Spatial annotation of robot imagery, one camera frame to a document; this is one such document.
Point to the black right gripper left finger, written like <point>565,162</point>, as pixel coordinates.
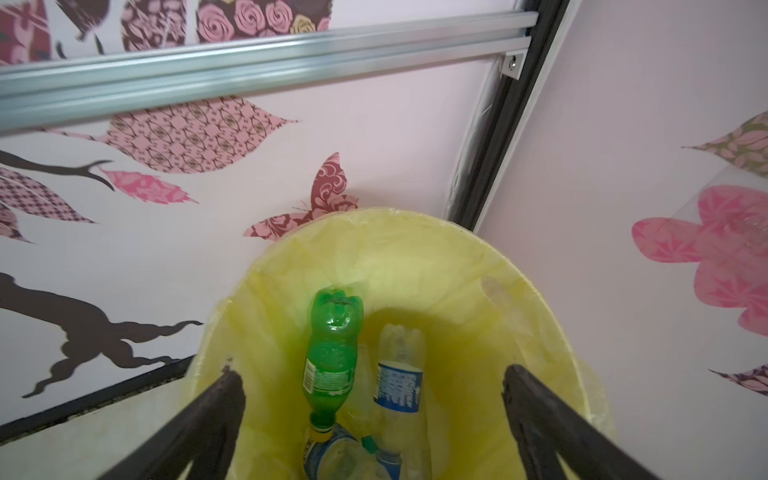
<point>198,443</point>

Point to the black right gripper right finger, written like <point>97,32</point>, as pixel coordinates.
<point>550,435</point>

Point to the green soda bottle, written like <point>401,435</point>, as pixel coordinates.
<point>336,321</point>

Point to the clear bottle green white label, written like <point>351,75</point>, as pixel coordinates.
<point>401,433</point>

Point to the cream bin yellow bag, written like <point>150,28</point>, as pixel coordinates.
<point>436,298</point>

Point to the aluminium rail back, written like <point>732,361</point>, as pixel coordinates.
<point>56,92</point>

